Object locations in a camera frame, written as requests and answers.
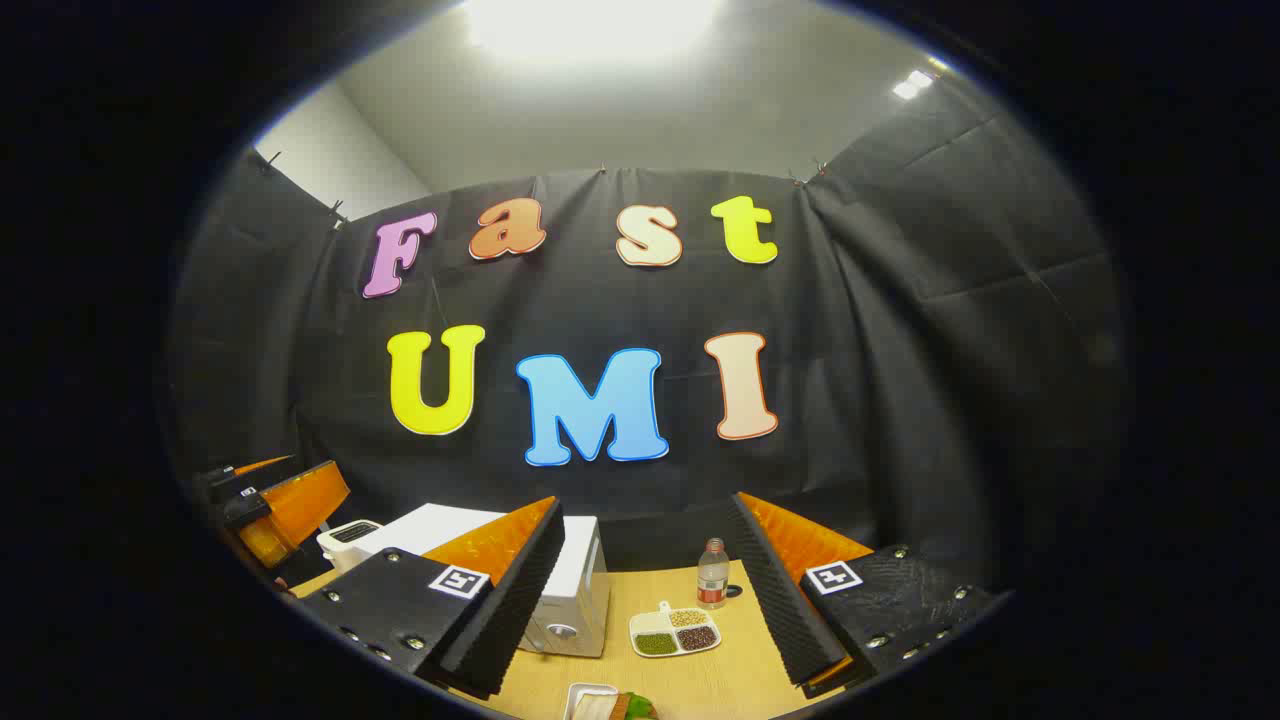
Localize white microwave oven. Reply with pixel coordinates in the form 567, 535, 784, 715
350, 503, 611, 658

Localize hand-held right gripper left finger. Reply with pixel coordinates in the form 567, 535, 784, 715
298, 496, 567, 699

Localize white rectangular tray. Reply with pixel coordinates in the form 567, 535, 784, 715
563, 682, 621, 720

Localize clear red label bottle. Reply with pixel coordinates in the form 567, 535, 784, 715
697, 538, 729, 611

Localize black backdrop cloth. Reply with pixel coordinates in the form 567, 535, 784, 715
165, 75, 1131, 611

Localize divided white bean dish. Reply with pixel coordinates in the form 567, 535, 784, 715
629, 601, 722, 658

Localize white toaster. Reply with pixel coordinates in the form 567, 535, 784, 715
317, 519, 384, 574

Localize large ceiling light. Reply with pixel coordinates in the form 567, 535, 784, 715
462, 0, 723, 63

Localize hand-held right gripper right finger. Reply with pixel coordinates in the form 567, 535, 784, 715
727, 491, 1001, 691

